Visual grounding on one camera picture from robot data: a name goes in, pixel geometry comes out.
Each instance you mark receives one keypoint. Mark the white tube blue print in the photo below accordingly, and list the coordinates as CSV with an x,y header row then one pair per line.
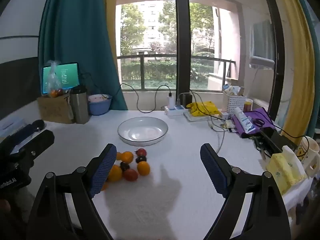
x,y
246,125

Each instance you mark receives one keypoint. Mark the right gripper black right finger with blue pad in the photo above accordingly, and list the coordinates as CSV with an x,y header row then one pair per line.
x,y
267,216

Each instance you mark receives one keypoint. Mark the steel tumbler black lid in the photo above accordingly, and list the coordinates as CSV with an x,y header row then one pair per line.
x,y
79,104

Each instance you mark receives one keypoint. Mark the black power adapter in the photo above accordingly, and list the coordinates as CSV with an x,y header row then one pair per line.
x,y
186,100

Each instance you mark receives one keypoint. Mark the yellow plastic bag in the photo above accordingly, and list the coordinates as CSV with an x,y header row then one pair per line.
x,y
203,108

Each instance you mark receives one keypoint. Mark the teal curtain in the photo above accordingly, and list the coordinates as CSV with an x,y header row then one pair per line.
x,y
75,31

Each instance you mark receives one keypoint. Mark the white charger with black cable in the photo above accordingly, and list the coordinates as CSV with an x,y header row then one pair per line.
x,y
147,101

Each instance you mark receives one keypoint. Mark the greenish small citrus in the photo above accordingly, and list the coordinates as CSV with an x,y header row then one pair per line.
x,y
118,156

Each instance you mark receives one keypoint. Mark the yellow curtain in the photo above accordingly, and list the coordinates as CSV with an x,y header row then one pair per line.
x,y
303,89

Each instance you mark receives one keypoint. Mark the red cherry tomato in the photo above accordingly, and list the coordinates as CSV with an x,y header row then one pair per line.
x,y
141,152
130,175

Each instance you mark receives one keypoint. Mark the plastic bag with fruit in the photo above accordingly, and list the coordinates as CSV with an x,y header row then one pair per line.
x,y
54,87

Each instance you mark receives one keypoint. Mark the blue white booklet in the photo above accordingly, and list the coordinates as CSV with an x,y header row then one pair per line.
x,y
11,125

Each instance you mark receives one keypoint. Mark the brown cardboard box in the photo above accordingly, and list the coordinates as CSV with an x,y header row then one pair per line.
x,y
56,109

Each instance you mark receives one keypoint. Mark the white plate black rim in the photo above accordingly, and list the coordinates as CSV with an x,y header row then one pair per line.
x,y
142,131

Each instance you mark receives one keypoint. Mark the white mug yellow print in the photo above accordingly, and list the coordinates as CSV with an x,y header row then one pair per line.
x,y
308,154

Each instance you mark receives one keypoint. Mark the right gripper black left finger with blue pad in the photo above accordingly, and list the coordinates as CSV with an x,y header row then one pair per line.
x,y
64,208

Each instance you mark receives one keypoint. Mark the blue bowl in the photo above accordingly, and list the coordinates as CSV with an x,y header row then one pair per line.
x,y
99,104

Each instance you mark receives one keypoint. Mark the black scissors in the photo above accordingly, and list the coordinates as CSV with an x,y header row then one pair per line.
x,y
258,122

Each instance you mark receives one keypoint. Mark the yellow tissue pack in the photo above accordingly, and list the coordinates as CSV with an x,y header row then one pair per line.
x,y
286,169

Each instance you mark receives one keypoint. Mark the oval orange kumquat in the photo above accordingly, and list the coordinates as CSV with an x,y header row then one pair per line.
x,y
143,168
127,157

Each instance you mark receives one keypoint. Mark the dark cherry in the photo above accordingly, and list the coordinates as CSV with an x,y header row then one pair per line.
x,y
124,166
141,158

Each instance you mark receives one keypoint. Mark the white perforated basket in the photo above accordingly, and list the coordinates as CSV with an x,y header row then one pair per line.
x,y
231,102

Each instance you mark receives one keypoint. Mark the black round mouse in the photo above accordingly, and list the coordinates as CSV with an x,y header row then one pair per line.
x,y
38,125

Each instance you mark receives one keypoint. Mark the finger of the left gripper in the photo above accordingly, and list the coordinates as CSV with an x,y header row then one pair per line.
x,y
23,134
36,146

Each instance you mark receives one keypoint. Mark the purple cloth pouch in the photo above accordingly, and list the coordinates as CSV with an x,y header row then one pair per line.
x,y
259,118

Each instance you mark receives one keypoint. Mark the white power strip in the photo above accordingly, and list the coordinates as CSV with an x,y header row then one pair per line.
x,y
176,111

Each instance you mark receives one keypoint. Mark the large orange with stem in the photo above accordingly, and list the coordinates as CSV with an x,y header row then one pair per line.
x,y
115,174

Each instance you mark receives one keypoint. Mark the orange with green leaf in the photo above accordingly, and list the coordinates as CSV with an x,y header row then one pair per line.
x,y
105,186

